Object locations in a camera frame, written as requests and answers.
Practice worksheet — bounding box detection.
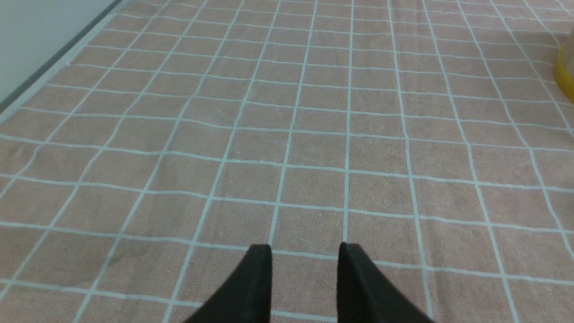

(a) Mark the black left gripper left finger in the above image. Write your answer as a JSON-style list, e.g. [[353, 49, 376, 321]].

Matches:
[[185, 244, 272, 323]]

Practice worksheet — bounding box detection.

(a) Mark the pink checkered tablecloth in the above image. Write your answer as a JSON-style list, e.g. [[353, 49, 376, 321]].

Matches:
[[0, 0, 574, 323]]

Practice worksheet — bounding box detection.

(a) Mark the yellow bamboo steamer basket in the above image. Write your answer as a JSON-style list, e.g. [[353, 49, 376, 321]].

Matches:
[[553, 28, 574, 103]]

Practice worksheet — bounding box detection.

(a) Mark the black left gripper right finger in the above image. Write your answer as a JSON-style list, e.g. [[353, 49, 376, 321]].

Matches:
[[337, 243, 432, 323]]

